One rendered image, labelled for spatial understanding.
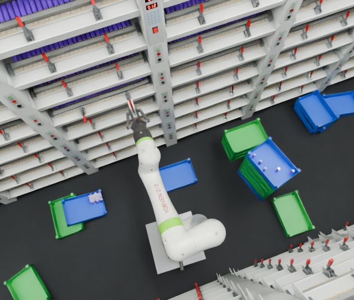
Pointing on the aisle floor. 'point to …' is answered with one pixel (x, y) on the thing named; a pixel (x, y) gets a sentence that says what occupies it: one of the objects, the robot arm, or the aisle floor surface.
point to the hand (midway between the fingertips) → (131, 106)
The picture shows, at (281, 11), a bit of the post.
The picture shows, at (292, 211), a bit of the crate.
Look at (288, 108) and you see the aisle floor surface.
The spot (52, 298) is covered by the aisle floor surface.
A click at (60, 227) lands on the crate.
